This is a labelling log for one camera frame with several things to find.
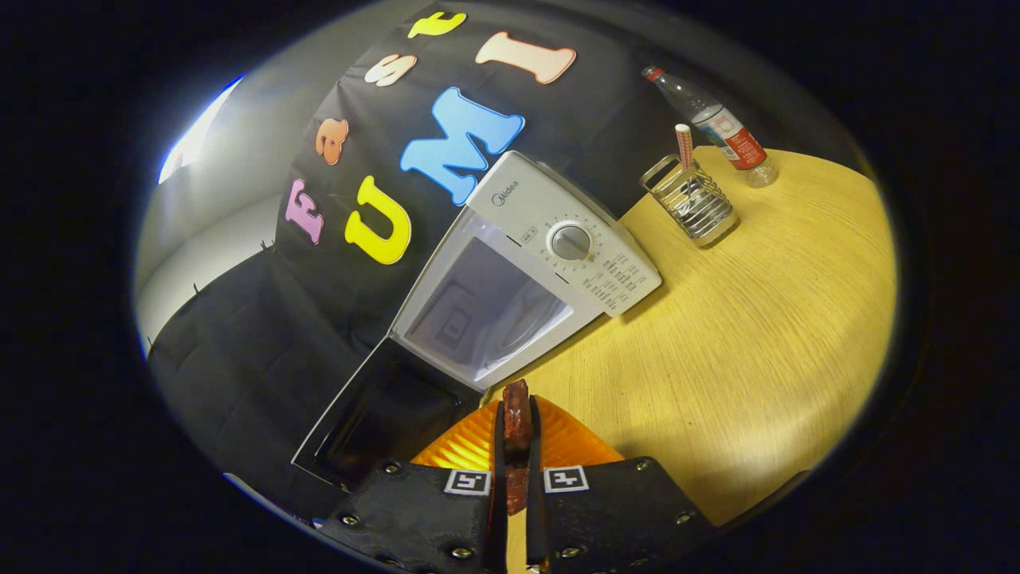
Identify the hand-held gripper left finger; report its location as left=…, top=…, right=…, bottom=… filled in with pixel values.
left=319, top=399, right=508, bottom=574

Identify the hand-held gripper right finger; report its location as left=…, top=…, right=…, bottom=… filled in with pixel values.
left=526, top=396, right=718, bottom=574

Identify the dark red meat strip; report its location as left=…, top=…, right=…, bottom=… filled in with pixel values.
left=500, top=379, right=533, bottom=515

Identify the white toaster oven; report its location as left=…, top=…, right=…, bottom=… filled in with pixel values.
left=291, top=150, right=664, bottom=491

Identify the red label plastic bottle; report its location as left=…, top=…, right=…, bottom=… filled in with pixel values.
left=641, top=65, right=779, bottom=188

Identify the ceiling light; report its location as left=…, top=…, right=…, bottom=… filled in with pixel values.
left=158, top=76, right=244, bottom=186

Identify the metal wire holder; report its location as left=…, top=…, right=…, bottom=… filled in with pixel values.
left=639, top=154, right=740, bottom=248

